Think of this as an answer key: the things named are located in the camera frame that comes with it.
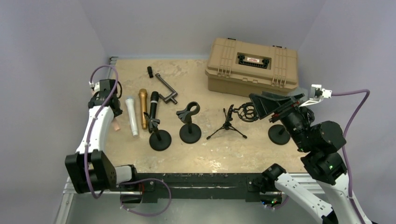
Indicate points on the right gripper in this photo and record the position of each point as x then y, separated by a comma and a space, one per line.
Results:
280, 107

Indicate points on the black shock-mount round stand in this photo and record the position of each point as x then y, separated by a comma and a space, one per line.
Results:
278, 134

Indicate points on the black round-base mic stand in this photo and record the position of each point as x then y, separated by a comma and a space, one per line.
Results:
189, 133

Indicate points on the black microphone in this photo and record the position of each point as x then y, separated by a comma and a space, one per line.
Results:
153, 105

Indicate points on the black clip mic stand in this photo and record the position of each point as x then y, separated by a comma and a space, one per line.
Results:
159, 140

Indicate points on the gold microphone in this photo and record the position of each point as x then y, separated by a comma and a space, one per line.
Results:
143, 107

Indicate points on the white microphone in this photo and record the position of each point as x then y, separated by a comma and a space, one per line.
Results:
132, 115

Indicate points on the pink microphone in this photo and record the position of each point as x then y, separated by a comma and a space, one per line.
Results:
115, 125

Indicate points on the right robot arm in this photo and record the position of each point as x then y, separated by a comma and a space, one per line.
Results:
320, 144

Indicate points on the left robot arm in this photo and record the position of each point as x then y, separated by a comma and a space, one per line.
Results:
89, 168

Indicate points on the tan plastic case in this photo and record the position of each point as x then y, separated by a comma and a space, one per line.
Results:
241, 68

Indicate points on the small black cylinder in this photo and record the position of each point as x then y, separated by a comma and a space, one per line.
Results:
150, 72

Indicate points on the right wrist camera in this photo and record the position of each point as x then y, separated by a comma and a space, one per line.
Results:
317, 95

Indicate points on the dark metal L bracket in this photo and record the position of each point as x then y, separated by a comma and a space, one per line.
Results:
171, 97

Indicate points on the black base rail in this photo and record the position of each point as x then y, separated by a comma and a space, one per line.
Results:
250, 187

